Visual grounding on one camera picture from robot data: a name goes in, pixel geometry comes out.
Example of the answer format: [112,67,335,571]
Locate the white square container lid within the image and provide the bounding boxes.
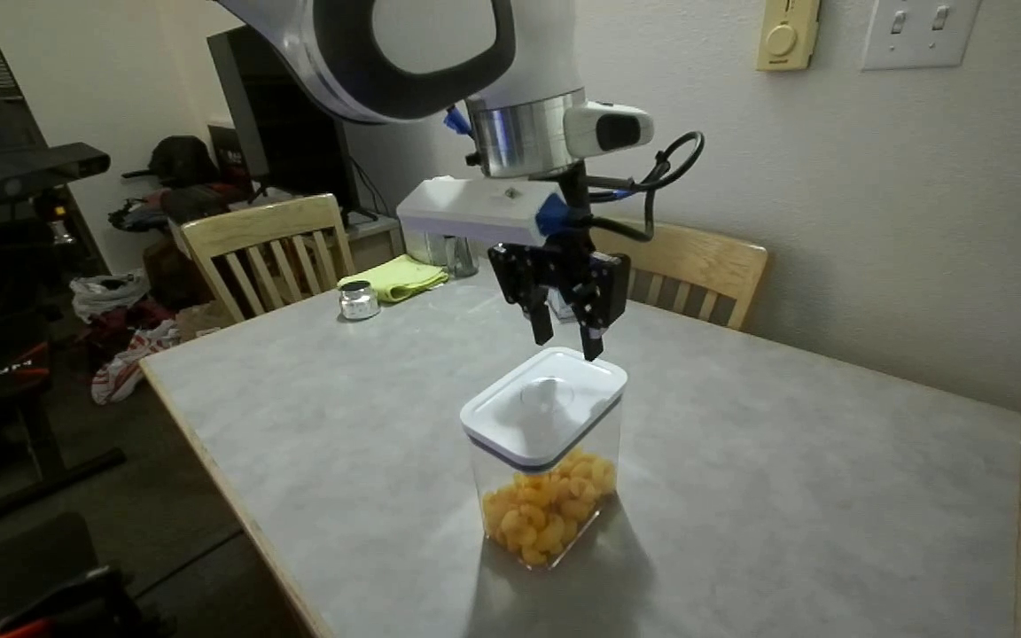
[460,349,629,471]

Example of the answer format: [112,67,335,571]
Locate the beige wall thermostat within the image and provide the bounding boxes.
[754,0,823,76]

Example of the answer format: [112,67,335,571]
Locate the orange snack pieces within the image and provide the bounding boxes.
[481,454,616,567]

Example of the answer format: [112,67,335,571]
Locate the clear glass utensil holder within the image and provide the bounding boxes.
[441,234,480,276]

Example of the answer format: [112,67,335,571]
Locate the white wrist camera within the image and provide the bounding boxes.
[396,176,568,244]

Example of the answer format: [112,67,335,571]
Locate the wooden chair at table end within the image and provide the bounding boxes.
[182,196,354,324]

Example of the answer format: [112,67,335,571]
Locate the clear plastic container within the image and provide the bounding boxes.
[460,400,625,571]

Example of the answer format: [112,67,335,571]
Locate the wooden chair by wall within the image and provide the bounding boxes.
[591,222,769,330]

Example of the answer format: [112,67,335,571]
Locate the white light switch plate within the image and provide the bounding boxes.
[860,0,983,70]

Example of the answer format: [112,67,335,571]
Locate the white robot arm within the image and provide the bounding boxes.
[221,0,653,357]

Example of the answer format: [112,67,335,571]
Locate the yellow-green cloth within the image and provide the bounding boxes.
[352,254,448,304]

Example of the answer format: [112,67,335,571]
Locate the black monitor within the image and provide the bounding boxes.
[207,28,358,209]

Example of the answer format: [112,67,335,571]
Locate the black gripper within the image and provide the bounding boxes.
[490,168,632,362]

